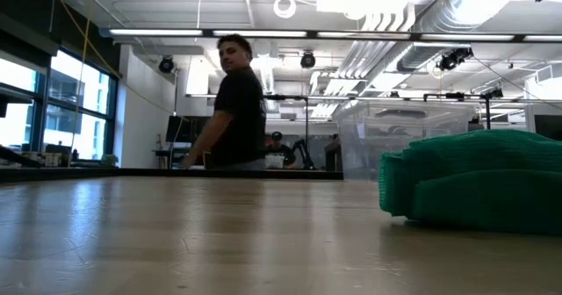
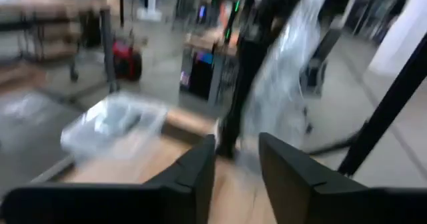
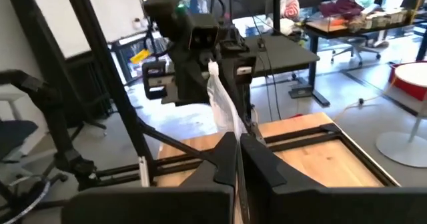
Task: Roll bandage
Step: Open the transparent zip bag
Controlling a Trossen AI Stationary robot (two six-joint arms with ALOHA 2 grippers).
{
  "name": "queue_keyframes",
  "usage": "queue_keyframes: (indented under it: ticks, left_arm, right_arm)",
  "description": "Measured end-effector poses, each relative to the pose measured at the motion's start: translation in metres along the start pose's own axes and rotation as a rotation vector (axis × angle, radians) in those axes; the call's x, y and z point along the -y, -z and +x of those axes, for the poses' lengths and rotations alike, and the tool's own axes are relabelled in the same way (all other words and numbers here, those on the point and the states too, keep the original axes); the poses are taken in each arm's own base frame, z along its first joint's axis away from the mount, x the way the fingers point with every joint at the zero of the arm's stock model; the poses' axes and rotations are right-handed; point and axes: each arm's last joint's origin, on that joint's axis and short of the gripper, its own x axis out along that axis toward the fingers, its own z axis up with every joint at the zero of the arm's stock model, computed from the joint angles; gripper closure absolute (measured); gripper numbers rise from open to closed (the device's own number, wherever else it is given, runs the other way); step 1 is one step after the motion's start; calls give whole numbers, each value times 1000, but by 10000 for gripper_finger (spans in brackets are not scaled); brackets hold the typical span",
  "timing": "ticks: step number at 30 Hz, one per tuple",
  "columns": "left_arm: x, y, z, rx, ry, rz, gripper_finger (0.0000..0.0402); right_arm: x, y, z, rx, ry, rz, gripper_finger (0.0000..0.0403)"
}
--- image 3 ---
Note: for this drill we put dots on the maroon cloth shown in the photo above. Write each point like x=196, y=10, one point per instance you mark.
x=340, y=7

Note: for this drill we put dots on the white whiteboard on stand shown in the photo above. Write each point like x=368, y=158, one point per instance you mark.
x=60, y=17

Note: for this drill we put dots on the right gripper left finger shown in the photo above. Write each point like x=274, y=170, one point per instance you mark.
x=150, y=207

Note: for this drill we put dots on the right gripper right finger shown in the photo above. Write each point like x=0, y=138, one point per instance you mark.
x=333, y=207

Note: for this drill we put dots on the silver metal bracket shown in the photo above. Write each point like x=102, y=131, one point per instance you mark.
x=144, y=172

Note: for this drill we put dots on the cluttered wooden table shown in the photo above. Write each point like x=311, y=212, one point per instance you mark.
x=333, y=29

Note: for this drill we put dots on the dark grey desk panel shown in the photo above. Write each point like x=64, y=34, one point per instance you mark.
x=287, y=54

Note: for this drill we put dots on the yellow tag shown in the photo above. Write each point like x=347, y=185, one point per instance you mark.
x=140, y=56

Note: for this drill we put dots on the black mesh office chair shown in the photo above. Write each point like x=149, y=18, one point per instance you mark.
x=16, y=134

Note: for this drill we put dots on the red table corner pad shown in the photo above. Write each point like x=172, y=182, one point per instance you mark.
x=296, y=116

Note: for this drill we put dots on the small white cup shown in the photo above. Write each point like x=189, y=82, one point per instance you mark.
x=137, y=23

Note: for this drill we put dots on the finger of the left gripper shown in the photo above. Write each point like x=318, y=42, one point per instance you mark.
x=190, y=80
x=233, y=84

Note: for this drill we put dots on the white floor lamp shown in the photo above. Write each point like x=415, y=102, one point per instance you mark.
x=410, y=77

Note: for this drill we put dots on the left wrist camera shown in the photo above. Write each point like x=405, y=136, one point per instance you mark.
x=203, y=32

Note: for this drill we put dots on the clear plastic bag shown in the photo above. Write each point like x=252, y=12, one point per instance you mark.
x=223, y=107

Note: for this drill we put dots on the white red patterned object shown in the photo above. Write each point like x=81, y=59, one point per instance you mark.
x=290, y=7

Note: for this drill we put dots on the grey office chair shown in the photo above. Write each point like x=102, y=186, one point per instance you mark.
x=355, y=49

